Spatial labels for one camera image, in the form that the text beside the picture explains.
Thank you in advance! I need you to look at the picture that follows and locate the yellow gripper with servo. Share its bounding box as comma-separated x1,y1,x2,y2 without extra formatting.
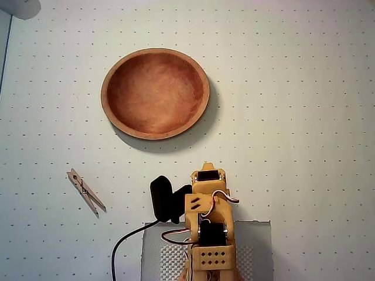
184,161,232,213

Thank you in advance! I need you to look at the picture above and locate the wooden clothespin with metal spring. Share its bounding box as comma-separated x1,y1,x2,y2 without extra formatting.
66,167,107,219

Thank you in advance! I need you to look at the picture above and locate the round wooden bowl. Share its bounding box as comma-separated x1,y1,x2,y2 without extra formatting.
100,47,211,142

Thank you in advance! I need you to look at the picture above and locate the white textured foam mat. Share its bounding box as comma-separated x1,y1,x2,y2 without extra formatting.
159,245,255,281

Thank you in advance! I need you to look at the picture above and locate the white dotted work board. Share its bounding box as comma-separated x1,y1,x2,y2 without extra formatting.
0,0,375,281

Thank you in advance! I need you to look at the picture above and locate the white rounded object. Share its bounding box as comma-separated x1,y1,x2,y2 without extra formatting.
0,0,42,20

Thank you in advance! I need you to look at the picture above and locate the white red servo wire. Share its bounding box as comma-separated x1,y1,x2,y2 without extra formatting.
161,228,195,281
202,189,240,219

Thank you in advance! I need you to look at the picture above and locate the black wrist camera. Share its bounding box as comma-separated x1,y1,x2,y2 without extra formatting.
149,174,193,225

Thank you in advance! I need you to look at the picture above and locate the grey base plate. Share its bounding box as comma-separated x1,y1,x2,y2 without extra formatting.
139,220,275,281

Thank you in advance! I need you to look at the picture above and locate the black camera cable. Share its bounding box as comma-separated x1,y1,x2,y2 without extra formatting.
111,220,161,281

